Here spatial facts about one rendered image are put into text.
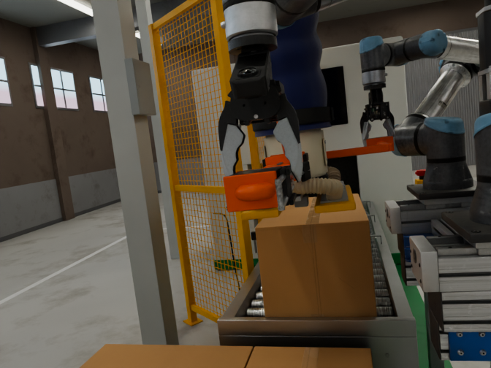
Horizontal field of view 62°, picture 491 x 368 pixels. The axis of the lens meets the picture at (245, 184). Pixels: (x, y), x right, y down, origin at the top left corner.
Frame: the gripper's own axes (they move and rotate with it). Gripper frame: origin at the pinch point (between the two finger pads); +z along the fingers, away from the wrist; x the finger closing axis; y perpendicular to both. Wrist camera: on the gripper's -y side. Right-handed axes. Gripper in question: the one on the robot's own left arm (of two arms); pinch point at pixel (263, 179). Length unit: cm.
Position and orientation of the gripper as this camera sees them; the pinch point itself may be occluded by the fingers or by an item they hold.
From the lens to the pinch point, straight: 58.9
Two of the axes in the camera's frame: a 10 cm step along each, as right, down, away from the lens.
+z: 1.0, 9.9, 1.0
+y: 2.0, -1.2, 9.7
